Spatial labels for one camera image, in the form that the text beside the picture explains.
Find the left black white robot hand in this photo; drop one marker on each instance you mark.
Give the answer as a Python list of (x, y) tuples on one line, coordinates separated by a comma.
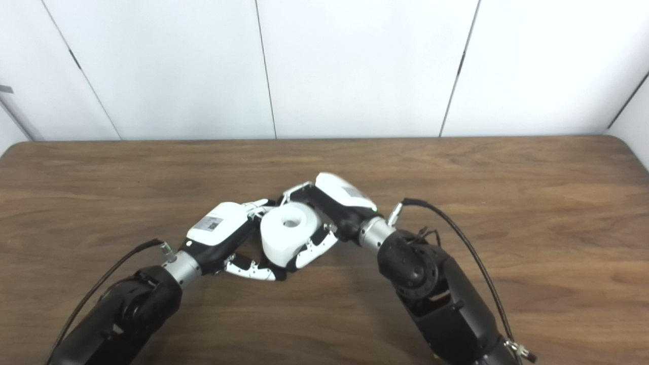
[(218, 230)]

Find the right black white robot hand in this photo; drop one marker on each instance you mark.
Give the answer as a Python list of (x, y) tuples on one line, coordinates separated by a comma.
[(339, 203)]

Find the round white plastic piece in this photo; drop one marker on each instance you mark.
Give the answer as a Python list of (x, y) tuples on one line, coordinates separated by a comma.
[(286, 238)]

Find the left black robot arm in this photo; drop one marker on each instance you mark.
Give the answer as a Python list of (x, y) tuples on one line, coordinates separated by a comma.
[(121, 314)]

